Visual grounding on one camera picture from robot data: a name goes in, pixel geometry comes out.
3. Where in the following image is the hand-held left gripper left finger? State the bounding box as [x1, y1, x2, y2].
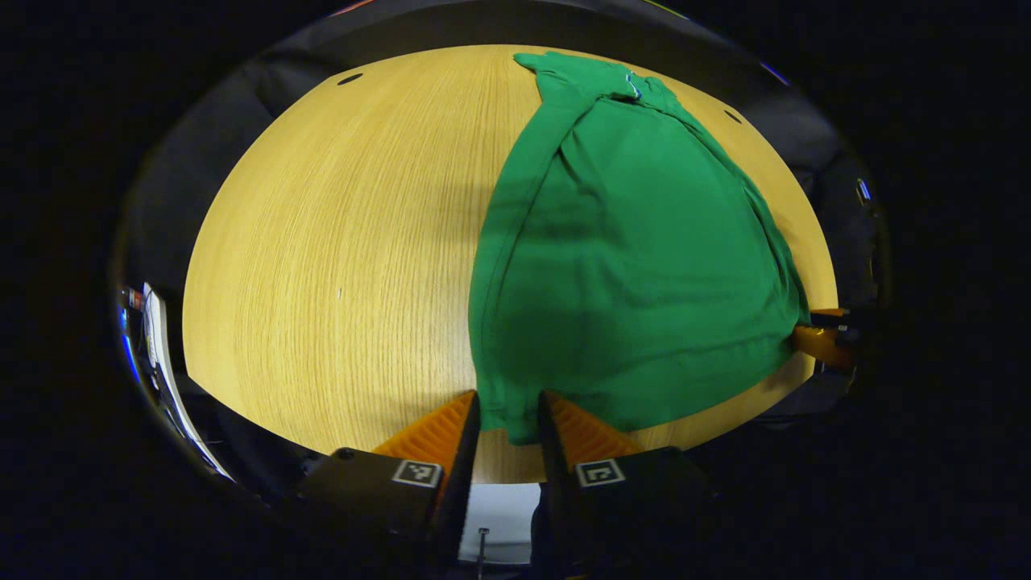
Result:
[296, 390, 482, 565]

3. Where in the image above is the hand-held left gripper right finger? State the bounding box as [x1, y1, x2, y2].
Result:
[537, 390, 711, 569]

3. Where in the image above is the green T-shirt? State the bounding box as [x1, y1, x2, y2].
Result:
[467, 51, 811, 446]

